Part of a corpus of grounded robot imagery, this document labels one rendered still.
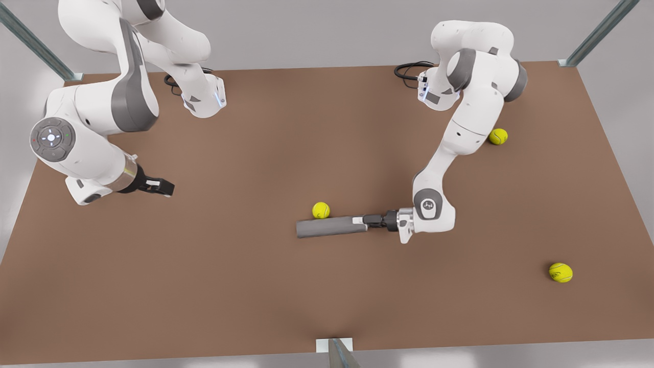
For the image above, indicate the grey tennis ball tube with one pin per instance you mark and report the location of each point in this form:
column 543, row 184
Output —
column 329, row 227

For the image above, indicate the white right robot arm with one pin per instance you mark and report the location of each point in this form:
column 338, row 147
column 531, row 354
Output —
column 92, row 110

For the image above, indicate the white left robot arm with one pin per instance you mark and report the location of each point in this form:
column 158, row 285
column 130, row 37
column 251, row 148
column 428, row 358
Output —
column 472, row 92

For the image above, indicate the yellow tennis ball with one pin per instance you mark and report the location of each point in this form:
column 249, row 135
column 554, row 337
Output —
column 498, row 136
column 560, row 272
column 321, row 210

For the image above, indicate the silver frame post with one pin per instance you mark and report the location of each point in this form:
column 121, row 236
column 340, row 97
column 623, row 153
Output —
column 338, row 352
column 598, row 33
column 38, row 48

